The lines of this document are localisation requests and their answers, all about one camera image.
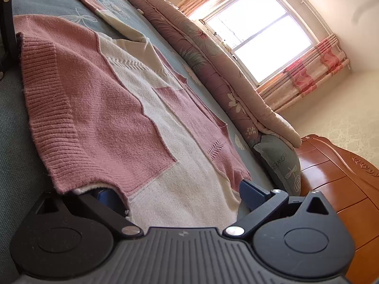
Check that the pink floral quilt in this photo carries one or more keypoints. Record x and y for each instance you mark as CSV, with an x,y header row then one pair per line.
x,y
213,71

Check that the wooden headboard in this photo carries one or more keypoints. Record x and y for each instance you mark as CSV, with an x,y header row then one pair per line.
x,y
340,189

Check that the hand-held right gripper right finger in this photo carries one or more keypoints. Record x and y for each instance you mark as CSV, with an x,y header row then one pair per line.
x,y
251,195

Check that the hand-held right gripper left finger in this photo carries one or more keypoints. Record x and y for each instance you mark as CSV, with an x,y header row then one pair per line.
x,y
105,198

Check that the pink and white knit sweater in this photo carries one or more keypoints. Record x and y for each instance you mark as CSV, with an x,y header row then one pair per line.
x,y
88,109

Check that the grey-green printed pillow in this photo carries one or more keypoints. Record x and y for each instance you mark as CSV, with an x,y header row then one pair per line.
x,y
278,159

